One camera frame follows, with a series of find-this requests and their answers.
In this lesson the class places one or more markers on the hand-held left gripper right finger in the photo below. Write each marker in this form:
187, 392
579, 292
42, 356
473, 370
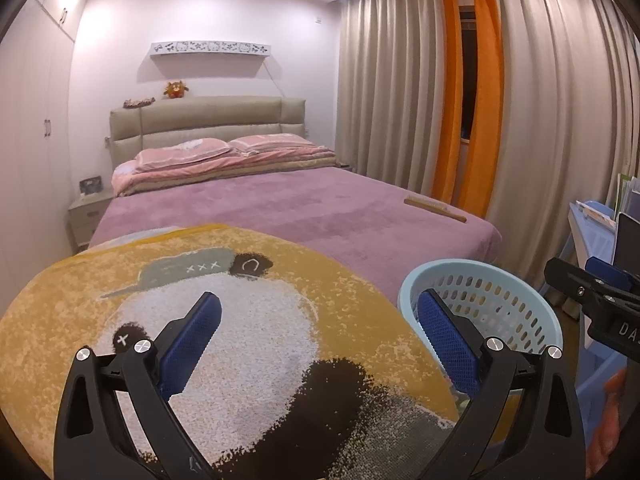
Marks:
445, 340

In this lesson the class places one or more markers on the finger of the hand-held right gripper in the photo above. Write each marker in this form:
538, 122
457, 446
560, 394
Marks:
607, 271
570, 277

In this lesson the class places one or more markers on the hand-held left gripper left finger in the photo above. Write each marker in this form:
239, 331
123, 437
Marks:
192, 340

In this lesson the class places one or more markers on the light blue plastic basket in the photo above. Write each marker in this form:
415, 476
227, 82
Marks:
500, 280

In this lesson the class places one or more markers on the light blue desk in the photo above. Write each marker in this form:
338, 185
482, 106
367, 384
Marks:
592, 245

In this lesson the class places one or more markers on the dark monitor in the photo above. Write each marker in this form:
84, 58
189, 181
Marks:
629, 245

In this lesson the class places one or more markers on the yellow round panda mat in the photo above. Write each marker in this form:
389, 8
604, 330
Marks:
225, 310

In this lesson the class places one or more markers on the flat books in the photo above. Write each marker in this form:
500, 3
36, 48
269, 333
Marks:
597, 212

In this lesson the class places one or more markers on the light blue plastic chair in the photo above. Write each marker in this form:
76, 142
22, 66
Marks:
595, 395

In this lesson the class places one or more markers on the orange cloth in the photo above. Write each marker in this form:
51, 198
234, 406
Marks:
612, 410

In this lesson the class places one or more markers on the wooden brush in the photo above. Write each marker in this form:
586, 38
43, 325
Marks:
435, 208

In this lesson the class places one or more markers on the beige nightstand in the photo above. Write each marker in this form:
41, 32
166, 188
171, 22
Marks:
87, 220

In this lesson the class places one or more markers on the wide beige curtain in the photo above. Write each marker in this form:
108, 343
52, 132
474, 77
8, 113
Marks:
565, 110

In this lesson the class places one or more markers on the purple bed blanket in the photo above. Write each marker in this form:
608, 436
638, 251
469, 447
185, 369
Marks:
300, 210

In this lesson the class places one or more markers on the folded pink quilt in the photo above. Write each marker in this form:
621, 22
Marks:
225, 170

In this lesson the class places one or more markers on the small dark clock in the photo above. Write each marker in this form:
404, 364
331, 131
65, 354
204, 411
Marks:
90, 185

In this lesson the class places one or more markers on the pink pillow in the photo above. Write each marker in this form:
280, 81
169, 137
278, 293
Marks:
182, 152
272, 142

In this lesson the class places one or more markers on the orange curtain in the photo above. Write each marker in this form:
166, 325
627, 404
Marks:
450, 85
485, 95

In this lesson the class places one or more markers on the beige bed headboard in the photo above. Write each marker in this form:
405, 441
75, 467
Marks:
210, 120

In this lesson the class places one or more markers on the dark window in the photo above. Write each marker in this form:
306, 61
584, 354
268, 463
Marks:
465, 70

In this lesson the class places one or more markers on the small patterned cloth item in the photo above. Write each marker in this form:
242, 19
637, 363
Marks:
139, 103

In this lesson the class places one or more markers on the orange plush toy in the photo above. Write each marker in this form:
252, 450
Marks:
175, 90

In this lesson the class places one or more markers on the white wardrobe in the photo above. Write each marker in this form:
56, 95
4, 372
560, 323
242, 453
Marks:
35, 135

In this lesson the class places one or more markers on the white wall shelf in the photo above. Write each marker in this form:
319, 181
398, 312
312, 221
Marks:
210, 48

